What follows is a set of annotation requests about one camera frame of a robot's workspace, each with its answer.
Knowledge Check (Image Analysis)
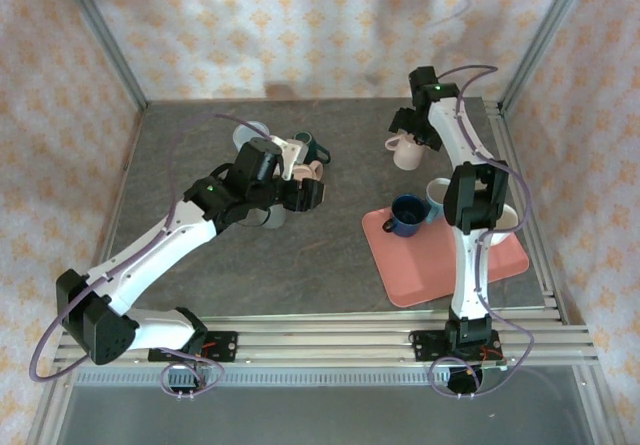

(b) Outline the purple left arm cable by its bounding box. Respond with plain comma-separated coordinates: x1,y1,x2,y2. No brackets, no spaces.
28,112,275,399

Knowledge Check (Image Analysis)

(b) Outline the grey perforated cable duct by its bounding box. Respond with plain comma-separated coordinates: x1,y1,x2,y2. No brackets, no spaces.
74,368,584,387

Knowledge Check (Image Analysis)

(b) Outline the pink plastic tray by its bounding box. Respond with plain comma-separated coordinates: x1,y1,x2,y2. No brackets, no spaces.
361,204,531,309

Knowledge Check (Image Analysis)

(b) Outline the light blue printed mug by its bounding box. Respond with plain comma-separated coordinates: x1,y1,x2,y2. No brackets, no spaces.
424,177,454,225

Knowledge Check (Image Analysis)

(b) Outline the grey metal panel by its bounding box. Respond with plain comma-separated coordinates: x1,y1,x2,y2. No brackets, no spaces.
49,382,621,445

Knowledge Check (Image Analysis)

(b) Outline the pink ceramic mug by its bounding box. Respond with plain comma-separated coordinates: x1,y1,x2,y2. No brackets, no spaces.
291,159,326,185

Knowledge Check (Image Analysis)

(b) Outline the dark blue ceramic mug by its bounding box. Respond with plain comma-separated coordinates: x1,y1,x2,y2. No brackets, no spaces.
382,193,431,239

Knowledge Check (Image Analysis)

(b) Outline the light blue ribbed mug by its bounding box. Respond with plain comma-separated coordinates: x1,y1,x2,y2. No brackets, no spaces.
232,120,274,155

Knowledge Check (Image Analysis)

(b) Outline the dark green ceramic mug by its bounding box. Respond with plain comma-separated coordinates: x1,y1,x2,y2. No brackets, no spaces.
292,132,332,166

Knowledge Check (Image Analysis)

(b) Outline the aluminium side rail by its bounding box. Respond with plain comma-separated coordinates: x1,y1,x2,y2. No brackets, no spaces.
24,107,149,445
482,98,574,326

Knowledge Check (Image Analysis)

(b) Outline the off-white ceramic mug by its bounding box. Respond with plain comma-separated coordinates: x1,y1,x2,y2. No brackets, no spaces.
383,132,427,171

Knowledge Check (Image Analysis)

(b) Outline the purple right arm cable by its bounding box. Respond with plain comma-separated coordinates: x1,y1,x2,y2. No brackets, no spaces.
429,64,539,400

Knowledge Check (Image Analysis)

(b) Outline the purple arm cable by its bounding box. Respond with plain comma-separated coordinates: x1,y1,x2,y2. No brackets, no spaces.
429,64,539,400
28,112,275,399

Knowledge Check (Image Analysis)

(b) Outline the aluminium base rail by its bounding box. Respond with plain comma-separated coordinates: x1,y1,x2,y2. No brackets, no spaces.
54,312,600,366

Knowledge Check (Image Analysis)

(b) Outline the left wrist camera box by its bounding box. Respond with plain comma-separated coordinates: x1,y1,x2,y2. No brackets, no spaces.
269,135,305,182

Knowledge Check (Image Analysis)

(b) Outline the aluminium frame post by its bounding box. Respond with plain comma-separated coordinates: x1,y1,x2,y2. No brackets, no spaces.
498,0,597,112
53,0,150,112

